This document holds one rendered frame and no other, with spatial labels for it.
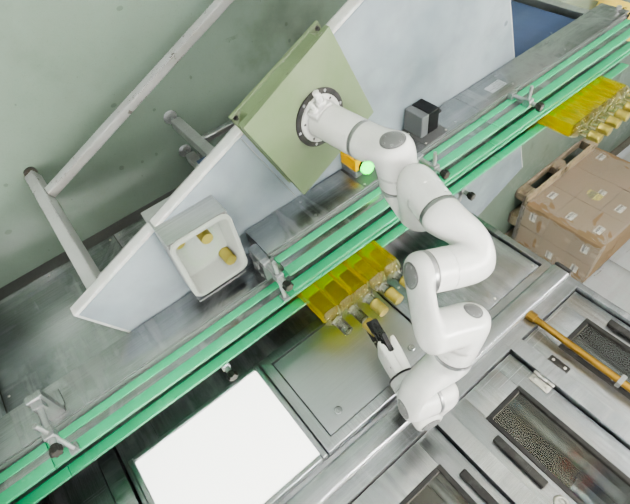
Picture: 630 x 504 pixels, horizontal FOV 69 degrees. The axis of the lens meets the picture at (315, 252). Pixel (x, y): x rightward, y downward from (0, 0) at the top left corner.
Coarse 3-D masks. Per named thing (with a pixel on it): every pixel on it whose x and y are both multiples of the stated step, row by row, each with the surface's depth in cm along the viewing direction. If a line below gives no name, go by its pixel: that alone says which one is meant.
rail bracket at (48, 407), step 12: (36, 396) 108; (48, 396) 112; (60, 396) 119; (36, 408) 107; (48, 408) 112; (60, 408) 115; (48, 420) 106; (48, 432) 103; (60, 444) 102; (72, 444) 111
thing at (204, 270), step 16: (208, 224) 113; (224, 224) 121; (192, 240) 123; (224, 240) 130; (176, 256) 113; (192, 256) 126; (208, 256) 130; (240, 256) 129; (192, 272) 130; (208, 272) 131; (224, 272) 130; (192, 288) 123; (208, 288) 128
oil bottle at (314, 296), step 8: (312, 288) 135; (320, 288) 134; (304, 296) 134; (312, 296) 133; (320, 296) 133; (328, 296) 132; (312, 304) 132; (320, 304) 131; (328, 304) 131; (336, 304) 130; (320, 312) 130; (328, 312) 129; (336, 312) 129; (328, 320) 129
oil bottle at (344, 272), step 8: (344, 264) 139; (336, 272) 138; (344, 272) 137; (352, 272) 137; (344, 280) 136; (352, 280) 135; (360, 280) 135; (352, 288) 133; (360, 288) 133; (368, 288) 133; (360, 296) 133
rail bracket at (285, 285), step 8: (264, 264) 126; (272, 264) 119; (272, 272) 123; (280, 272) 123; (280, 280) 122; (288, 280) 121; (280, 288) 128; (288, 288) 121; (280, 296) 132; (288, 296) 131
